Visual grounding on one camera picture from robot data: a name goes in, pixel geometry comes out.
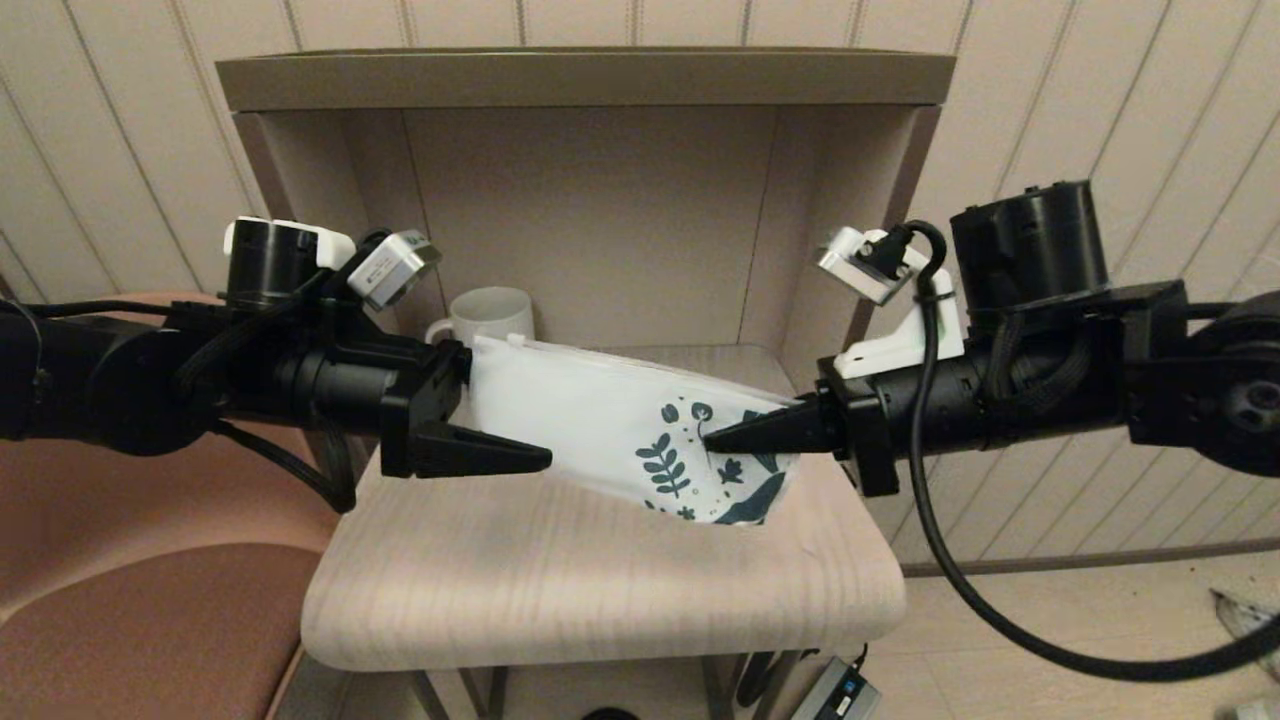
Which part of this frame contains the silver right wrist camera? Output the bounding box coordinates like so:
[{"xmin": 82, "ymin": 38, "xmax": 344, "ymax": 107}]
[{"xmin": 817, "ymin": 227, "xmax": 913, "ymax": 307}]

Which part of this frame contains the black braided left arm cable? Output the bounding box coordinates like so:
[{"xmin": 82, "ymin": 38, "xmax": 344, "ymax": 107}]
[{"xmin": 175, "ymin": 280, "xmax": 358, "ymax": 515}]

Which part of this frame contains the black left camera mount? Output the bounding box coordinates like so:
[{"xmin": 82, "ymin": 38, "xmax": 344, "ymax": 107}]
[{"xmin": 320, "ymin": 235, "xmax": 393, "ymax": 347}]

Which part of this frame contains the pink upholstered chair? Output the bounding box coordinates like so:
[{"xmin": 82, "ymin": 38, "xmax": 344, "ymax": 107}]
[{"xmin": 0, "ymin": 292, "xmax": 346, "ymax": 720}]

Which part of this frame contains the black right camera cable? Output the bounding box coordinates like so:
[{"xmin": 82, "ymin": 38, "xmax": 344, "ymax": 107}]
[{"xmin": 868, "ymin": 220, "xmax": 1280, "ymax": 684}]

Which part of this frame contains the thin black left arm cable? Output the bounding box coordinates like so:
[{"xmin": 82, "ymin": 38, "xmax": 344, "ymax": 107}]
[{"xmin": 0, "ymin": 299, "xmax": 173, "ymax": 320}]

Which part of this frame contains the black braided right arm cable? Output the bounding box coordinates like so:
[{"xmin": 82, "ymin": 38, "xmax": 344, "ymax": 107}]
[{"xmin": 985, "ymin": 318, "xmax": 1097, "ymax": 417}]

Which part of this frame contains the beige wooden shelf hutch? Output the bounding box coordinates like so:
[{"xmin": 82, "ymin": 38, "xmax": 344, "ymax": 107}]
[{"xmin": 215, "ymin": 48, "xmax": 956, "ymax": 441}]

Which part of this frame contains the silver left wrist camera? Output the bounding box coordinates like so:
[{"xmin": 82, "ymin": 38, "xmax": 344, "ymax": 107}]
[{"xmin": 347, "ymin": 230, "xmax": 443, "ymax": 312}]

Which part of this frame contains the brown baseboard strip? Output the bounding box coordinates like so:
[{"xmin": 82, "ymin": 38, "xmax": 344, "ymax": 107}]
[{"xmin": 900, "ymin": 538, "xmax": 1280, "ymax": 581}]

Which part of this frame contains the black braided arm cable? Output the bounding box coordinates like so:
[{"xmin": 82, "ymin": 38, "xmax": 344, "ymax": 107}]
[
  {"xmin": 175, "ymin": 280, "xmax": 358, "ymax": 515},
  {"xmin": 985, "ymin": 318, "xmax": 1097, "ymax": 417}
]

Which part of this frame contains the grey power adapter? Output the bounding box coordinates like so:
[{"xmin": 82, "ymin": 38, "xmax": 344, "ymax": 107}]
[{"xmin": 790, "ymin": 658, "xmax": 883, "ymax": 720}]

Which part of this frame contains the white floral zipper pouch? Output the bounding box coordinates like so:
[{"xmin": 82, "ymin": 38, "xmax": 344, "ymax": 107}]
[{"xmin": 465, "ymin": 335, "xmax": 807, "ymax": 527}]

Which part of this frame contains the dark metal table leg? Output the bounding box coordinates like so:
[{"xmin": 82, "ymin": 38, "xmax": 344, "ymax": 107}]
[
  {"xmin": 410, "ymin": 665, "xmax": 511, "ymax": 720},
  {"xmin": 700, "ymin": 650, "xmax": 801, "ymax": 720}
]

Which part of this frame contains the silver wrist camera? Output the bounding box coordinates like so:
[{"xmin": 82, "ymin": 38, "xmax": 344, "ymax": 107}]
[
  {"xmin": 347, "ymin": 230, "xmax": 443, "ymax": 312},
  {"xmin": 817, "ymin": 227, "xmax": 913, "ymax": 307}
]

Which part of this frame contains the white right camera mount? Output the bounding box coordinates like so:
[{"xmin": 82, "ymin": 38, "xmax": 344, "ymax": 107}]
[{"xmin": 835, "ymin": 270, "xmax": 967, "ymax": 382}]

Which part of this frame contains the white ribbed ceramic mug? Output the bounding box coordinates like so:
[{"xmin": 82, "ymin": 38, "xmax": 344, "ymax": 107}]
[{"xmin": 425, "ymin": 287, "xmax": 536, "ymax": 348}]

